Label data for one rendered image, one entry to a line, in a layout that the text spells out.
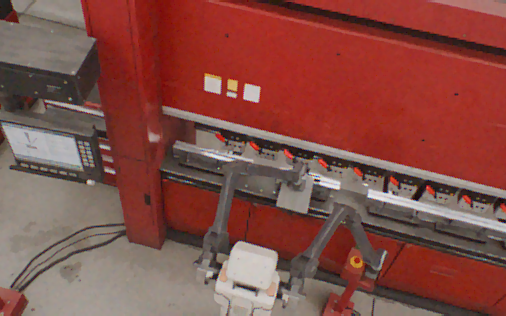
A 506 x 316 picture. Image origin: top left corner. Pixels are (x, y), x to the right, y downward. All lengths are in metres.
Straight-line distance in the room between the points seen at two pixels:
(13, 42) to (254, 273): 1.42
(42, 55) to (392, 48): 1.48
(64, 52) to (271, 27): 0.90
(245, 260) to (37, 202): 2.34
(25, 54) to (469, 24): 1.80
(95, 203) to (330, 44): 2.46
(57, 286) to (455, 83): 2.84
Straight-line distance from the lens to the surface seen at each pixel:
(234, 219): 3.36
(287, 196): 2.92
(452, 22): 2.23
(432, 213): 3.17
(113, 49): 2.44
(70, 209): 4.13
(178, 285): 3.71
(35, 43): 2.36
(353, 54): 2.35
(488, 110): 2.55
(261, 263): 2.25
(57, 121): 2.53
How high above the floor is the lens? 3.37
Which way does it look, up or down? 51 degrees down
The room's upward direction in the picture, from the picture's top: 8 degrees clockwise
